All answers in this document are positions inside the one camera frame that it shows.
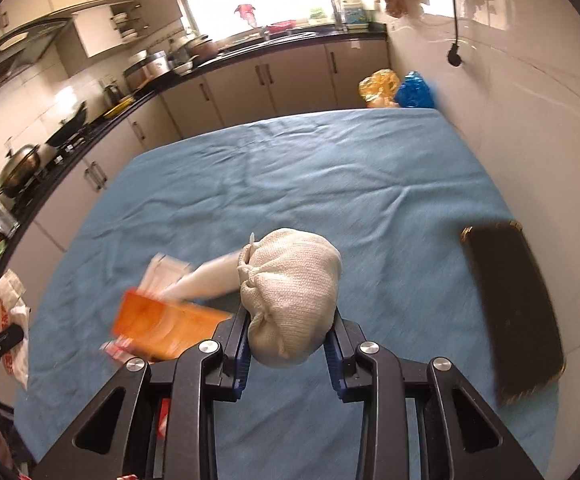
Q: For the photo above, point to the black kitchen countertop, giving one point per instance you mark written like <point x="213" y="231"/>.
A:
<point x="320" y="36"/>

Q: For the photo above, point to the gas stove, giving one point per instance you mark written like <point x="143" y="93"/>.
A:
<point x="64" y="152"/>

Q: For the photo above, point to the blue plastic bag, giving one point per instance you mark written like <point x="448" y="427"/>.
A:
<point x="415" y="91"/>

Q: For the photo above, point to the long white torn carton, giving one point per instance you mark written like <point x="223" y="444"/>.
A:
<point x="162" y="272"/>

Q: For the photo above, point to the yellow plastic bag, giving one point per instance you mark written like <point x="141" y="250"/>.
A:
<point x="377" y="87"/>

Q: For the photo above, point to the steel pot with lid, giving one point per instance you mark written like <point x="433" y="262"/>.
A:
<point x="19" y="165"/>

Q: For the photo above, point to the steel range hood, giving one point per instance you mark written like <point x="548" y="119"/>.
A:
<point x="14" y="45"/>

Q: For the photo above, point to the white plastic bottle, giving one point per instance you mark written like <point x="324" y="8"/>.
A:
<point x="209" y="280"/>

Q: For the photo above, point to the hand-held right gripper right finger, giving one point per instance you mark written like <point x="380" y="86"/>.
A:
<point x="334" y="365"/>

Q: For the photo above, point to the steel kettle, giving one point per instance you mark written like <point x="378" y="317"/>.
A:
<point x="112" y="94"/>

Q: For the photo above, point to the dish rack with plates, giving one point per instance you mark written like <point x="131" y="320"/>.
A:
<point x="127" y="22"/>

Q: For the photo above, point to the steel kitchen sink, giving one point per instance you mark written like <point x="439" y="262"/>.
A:
<point x="270" y="38"/>

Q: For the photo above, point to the brown cooking pot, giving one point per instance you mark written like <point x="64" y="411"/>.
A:
<point x="204" y="50"/>

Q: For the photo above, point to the white green container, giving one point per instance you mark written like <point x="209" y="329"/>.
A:
<point x="356" y="15"/>

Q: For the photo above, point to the steel rice cooker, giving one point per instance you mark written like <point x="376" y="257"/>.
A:
<point x="154" y="65"/>

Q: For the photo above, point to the red cloth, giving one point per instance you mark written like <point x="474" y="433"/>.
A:
<point x="246" y="12"/>

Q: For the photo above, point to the black smartphone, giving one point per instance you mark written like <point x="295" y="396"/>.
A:
<point x="515" y="310"/>

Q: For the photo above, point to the orange medicine box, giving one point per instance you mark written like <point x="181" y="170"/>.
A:
<point x="164" y="325"/>

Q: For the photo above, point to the yellow tray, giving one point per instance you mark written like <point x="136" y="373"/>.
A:
<point x="117" y="107"/>

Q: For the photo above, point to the grey lower kitchen cabinets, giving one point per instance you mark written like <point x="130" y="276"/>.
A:
<point x="295" y="80"/>

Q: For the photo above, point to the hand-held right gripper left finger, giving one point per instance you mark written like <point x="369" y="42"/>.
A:
<point x="240" y="360"/>

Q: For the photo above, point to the blue tablecloth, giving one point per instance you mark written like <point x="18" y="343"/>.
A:
<point x="320" y="185"/>

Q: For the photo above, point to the grey cloth ball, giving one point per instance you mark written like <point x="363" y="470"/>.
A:
<point x="290" y="290"/>

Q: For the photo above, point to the black wok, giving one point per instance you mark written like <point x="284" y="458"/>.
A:
<point x="67" y="130"/>

